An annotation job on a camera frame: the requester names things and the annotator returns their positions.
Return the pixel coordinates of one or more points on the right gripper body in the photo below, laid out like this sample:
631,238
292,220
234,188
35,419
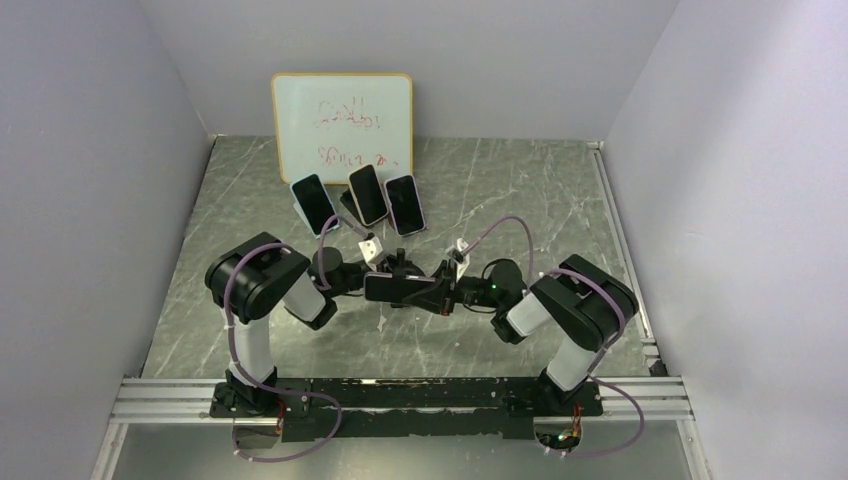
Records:
473,291

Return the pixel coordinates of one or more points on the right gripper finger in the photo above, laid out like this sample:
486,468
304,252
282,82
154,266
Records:
435,302
446,272

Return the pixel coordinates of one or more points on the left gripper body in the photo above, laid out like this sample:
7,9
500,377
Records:
382,267

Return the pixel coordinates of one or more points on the phone with lilac case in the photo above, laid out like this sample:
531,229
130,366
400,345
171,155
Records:
404,205

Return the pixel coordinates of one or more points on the phone with beige case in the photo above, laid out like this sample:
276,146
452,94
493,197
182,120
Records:
367,194

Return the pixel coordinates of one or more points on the phone with blue case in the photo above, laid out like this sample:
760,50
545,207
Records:
314,202

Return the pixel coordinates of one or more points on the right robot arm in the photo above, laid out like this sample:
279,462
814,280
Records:
590,307

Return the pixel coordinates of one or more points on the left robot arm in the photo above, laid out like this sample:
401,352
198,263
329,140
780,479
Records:
248,282

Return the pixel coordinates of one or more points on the black folding phone stand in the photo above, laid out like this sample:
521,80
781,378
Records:
348,202

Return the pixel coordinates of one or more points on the yellow framed whiteboard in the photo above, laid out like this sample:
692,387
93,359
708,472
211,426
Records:
331,124

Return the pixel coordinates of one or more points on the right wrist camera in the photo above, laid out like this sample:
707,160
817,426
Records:
457,258

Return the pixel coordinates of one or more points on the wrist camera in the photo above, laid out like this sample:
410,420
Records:
457,258
372,251

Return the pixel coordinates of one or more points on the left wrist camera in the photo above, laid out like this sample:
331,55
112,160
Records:
372,251

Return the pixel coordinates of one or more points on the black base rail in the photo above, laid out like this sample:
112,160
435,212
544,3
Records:
510,407

